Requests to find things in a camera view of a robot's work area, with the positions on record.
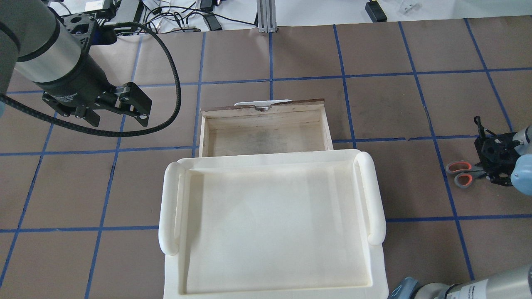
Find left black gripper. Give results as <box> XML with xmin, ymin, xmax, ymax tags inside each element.
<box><xmin>42</xmin><ymin>58</ymin><xmax>151</xmax><ymax>127</ymax></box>

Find grey orange scissors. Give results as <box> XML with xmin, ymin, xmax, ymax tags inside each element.
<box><xmin>445</xmin><ymin>160</ymin><xmax>487</xmax><ymax>189</ymax></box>

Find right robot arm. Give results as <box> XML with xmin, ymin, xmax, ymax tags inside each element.
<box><xmin>388</xmin><ymin>118</ymin><xmax>532</xmax><ymax>299</ymax></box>

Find wooden drawer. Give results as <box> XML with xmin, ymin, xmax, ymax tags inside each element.
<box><xmin>198</xmin><ymin>99</ymin><xmax>334</xmax><ymax>157</ymax></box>

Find white plastic tray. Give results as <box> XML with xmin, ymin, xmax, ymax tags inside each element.
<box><xmin>158</xmin><ymin>149</ymin><xmax>388</xmax><ymax>299</ymax></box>

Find black power adapter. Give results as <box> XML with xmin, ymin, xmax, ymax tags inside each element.
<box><xmin>365</xmin><ymin>0</ymin><xmax>387</xmax><ymax>23</ymax></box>

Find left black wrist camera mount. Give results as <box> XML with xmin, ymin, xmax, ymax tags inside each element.
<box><xmin>61</xmin><ymin>13</ymin><xmax>118</xmax><ymax>54</ymax></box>

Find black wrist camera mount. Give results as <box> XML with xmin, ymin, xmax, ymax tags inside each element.
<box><xmin>473</xmin><ymin>116</ymin><xmax>521</xmax><ymax>187</ymax></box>
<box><xmin>61</xmin><ymin>13</ymin><xmax>118</xmax><ymax>54</ymax></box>

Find black corrugated cable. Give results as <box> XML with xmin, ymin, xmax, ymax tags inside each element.
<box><xmin>0</xmin><ymin>22</ymin><xmax>182</xmax><ymax>137</ymax></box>

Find aluminium frame post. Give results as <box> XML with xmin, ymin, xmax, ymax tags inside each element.
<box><xmin>256</xmin><ymin>0</ymin><xmax>278</xmax><ymax>33</ymax></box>

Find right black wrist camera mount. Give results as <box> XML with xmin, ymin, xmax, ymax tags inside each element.
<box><xmin>473</xmin><ymin>116</ymin><xmax>521</xmax><ymax>187</ymax></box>

